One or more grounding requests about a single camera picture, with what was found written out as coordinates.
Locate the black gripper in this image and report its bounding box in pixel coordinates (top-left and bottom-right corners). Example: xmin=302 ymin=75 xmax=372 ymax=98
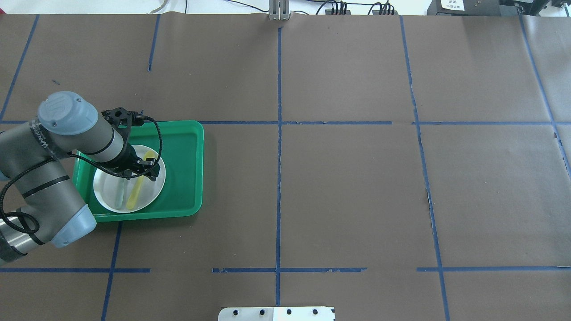
xmin=106 ymin=144 xmax=161 ymax=181

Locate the yellow plastic spoon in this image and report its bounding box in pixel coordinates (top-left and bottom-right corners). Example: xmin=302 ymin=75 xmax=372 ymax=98
xmin=126 ymin=149 xmax=156 ymax=210

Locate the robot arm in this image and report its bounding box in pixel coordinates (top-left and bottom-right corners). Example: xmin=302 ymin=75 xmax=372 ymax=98
xmin=0 ymin=91 xmax=161 ymax=265

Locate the pale grey plastic fork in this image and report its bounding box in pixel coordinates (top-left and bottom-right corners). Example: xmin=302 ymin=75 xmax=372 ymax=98
xmin=114 ymin=178 xmax=127 ymax=210

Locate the green plastic tray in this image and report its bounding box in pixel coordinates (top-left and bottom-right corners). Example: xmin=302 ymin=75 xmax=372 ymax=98
xmin=73 ymin=120 xmax=204 ymax=222

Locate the white round plate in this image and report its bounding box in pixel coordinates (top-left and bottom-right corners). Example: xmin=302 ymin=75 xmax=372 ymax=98
xmin=92 ymin=159 xmax=166 ymax=214

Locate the white mounting plate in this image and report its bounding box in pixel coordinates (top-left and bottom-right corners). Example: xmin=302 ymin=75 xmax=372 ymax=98
xmin=218 ymin=306 xmax=336 ymax=321

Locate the brown paper table cover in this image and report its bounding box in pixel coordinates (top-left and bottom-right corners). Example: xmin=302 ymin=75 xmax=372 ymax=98
xmin=1 ymin=13 xmax=570 ymax=321

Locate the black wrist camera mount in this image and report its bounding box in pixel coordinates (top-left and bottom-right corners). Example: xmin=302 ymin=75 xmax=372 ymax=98
xmin=101 ymin=107 xmax=145 ymax=141

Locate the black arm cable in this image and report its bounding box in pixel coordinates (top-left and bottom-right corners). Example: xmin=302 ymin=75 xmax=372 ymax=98
xmin=0 ymin=116 xmax=163 ymax=268

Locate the aluminium frame post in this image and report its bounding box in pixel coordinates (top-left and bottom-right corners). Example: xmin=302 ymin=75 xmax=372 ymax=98
xmin=268 ymin=0 xmax=291 ymax=21

